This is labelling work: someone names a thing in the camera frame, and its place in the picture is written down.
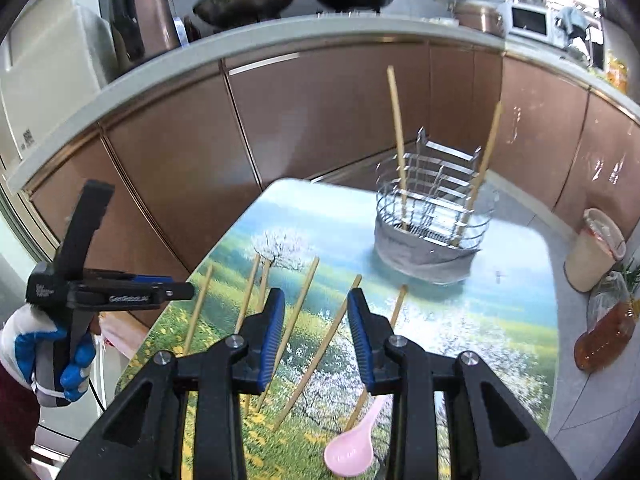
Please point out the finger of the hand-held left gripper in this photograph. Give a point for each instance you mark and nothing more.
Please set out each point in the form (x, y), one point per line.
(150, 279)
(180, 291)

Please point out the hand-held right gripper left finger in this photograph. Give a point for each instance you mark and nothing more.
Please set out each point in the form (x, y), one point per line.
(272, 340)

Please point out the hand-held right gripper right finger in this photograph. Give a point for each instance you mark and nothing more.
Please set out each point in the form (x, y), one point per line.
(359, 340)

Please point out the set of bamboo chopsticks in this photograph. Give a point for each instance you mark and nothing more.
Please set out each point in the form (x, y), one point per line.
(197, 310)

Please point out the pink ceramic spoon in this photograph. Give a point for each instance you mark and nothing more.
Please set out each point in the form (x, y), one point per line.
(345, 455)

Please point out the person's left forearm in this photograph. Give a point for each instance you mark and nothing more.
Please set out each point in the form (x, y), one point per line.
(17, 410)

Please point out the person's left hand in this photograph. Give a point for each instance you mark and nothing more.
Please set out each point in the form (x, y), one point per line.
(25, 345)

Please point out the white box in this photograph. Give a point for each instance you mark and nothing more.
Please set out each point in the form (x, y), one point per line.
(50, 60)

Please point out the grey kitchen countertop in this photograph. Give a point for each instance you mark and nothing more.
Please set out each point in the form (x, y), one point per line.
(150, 67)

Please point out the long bamboo chopstick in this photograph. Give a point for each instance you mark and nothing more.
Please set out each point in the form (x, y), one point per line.
(487, 150)
(397, 125)

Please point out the black tall container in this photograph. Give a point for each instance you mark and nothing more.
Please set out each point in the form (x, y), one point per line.
(125, 15)

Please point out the brown kitchen cabinet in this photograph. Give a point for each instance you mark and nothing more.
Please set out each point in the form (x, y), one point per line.
(325, 110)

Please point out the copper-coloured kettle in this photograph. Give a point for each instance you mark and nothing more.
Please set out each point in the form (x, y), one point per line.
(155, 20)

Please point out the potted green plant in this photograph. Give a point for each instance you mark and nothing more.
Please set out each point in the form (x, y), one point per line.
(605, 335)

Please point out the beige trash bin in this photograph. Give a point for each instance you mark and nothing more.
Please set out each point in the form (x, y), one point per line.
(592, 255)

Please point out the pink pot with lid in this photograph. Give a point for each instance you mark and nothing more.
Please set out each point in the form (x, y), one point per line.
(477, 17)

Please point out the yellow packet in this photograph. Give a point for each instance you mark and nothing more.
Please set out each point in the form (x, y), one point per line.
(616, 72)

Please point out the blue cloth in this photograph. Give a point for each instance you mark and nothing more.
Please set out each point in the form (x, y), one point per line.
(570, 20)

